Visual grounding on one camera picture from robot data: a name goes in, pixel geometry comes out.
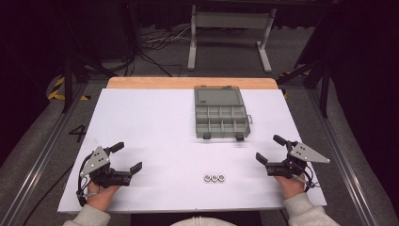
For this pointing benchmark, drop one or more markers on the person's grey clothed torso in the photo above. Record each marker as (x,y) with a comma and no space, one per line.
(204,221)

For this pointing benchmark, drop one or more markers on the person's left hand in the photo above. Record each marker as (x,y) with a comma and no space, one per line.
(101,196)

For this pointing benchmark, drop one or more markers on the aluminium floor rail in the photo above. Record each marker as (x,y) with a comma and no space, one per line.
(37,166)
(345,166)

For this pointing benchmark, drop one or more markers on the white metal stand frame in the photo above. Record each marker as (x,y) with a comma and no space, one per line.
(232,19)

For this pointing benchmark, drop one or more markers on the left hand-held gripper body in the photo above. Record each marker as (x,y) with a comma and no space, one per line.
(103,176)

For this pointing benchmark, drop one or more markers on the silver metal hex nut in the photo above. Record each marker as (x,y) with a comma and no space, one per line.
(221,178)
(207,178)
(214,178)

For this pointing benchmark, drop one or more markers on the person's right hand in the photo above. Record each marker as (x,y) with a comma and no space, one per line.
(290,185)

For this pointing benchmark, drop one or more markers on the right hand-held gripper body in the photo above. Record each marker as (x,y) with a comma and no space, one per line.
(291,168)

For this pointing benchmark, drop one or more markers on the white board table cover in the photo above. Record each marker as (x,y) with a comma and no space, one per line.
(150,132)

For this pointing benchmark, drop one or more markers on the black tripod stand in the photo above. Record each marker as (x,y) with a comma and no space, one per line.
(67,89)
(324,94)

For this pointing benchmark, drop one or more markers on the yellow black floor tape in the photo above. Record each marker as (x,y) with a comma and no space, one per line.
(55,92)

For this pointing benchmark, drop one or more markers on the grey plastic compartment box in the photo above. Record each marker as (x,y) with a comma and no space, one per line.
(219,103)

